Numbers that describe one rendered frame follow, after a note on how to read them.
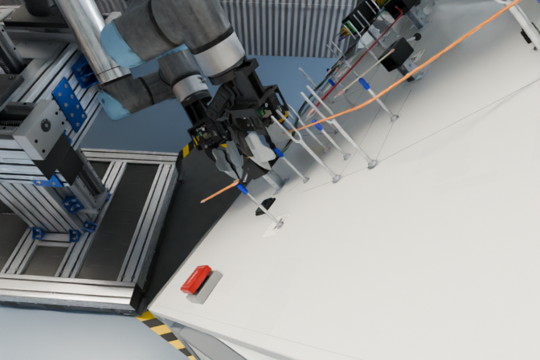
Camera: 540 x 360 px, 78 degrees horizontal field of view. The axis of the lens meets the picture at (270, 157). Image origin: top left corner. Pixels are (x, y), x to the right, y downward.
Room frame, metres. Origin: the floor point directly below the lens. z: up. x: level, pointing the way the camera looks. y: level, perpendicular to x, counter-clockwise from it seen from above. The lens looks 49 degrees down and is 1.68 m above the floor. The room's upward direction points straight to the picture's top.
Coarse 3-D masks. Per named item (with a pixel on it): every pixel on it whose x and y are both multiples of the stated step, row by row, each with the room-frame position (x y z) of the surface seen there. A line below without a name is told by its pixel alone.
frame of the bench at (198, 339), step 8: (176, 328) 0.21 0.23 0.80; (184, 328) 0.21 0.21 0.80; (192, 328) 0.21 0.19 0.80; (176, 336) 0.22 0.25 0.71; (184, 336) 0.20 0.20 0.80; (192, 336) 0.20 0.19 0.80; (200, 336) 0.20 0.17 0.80; (208, 336) 0.20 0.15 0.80; (184, 344) 0.21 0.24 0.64; (192, 344) 0.18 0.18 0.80; (200, 344) 0.18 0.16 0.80; (208, 344) 0.18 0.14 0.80; (216, 344) 0.18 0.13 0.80; (192, 352) 0.20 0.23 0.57; (208, 352) 0.16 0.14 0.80; (216, 352) 0.16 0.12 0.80; (224, 352) 0.16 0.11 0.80; (232, 352) 0.16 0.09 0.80
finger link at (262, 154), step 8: (248, 136) 0.42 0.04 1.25; (256, 136) 0.41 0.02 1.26; (248, 144) 0.41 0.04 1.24; (256, 144) 0.41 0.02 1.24; (256, 152) 0.41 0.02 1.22; (264, 152) 0.40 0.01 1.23; (272, 152) 0.39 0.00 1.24; (256, 160) 0.40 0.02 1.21; (264, 160) 0.40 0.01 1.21; (264, 168) 0.40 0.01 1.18
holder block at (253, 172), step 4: (248, 160) 0.45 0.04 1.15; (244, 164) 0.44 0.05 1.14; (248, 164) 0.43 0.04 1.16; (252, 164) 0.43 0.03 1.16; (256, 164) 0.42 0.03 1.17; (244, 168) 0.44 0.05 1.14; (248, 168) 0.43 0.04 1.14; (252, 168) 0.43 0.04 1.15; (256, 168) 0.42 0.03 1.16; (260, 168) 0.42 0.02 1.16; (248, 172) 0.43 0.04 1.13; (252, 172) 0.43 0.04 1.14; (256, 172) 0.42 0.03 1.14; (260, 172) 0.42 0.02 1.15; (264, 172) 0.41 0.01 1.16; (252, 176) 0.43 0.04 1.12; (256, 176) 0.42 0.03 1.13; (260, 176) 0.42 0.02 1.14
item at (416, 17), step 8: (392, 0) 0.82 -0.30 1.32; (400, 0) 0.80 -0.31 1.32; (408, 0) 0.81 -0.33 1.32; (416, 0) 0.82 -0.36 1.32; (392, 8) 0.83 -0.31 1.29; (400, 8) 0.84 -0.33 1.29; (408, 8) 0.79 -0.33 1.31; (416, 8) 0.82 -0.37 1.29; (392, 16) 0.82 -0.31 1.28; (408, 16) 0.82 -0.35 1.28; (416, 16) 0.80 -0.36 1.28; (416, 24) 0.81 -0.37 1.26; (424, 24) 0.80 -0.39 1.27
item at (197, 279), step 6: (198, 270) 0.23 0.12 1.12; (204, 270) 0.22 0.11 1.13; (210, 270) 0.22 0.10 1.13; (192, 276) 0.22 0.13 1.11; (198, 276) 0.21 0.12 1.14; (204, 276) 0.21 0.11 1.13; (186, 282) 0.21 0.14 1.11; (192, 282) 0.20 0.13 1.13; (198, 282) 0.20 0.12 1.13; (204, 282) 0.21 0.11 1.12; (180, 288) 0.20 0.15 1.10; (186, 288) 0.19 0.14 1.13; (192, 288) 0.19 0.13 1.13; (198, 288) 0.20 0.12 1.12
